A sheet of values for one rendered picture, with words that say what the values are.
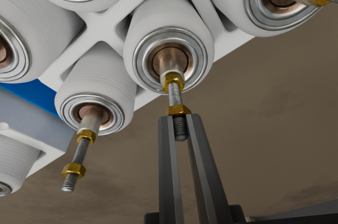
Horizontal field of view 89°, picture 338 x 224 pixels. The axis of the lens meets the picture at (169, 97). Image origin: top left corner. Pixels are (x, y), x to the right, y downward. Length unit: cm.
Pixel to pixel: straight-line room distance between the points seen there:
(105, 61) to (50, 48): 7
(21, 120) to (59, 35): 27
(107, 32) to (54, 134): 30
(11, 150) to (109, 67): 30
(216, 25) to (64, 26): 18
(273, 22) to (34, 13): 21
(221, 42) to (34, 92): 39
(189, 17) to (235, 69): 37
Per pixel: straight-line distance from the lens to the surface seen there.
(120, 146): 75
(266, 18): 19
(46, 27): 21
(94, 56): 26
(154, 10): 18
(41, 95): 48
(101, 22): 25
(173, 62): 16
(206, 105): 59
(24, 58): 21
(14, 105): 47
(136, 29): 17
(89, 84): 21
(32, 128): 46
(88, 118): 22
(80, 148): 21
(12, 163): 46
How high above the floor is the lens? 41
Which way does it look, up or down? 49 degrees down
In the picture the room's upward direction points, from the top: 174 degrees clockwise
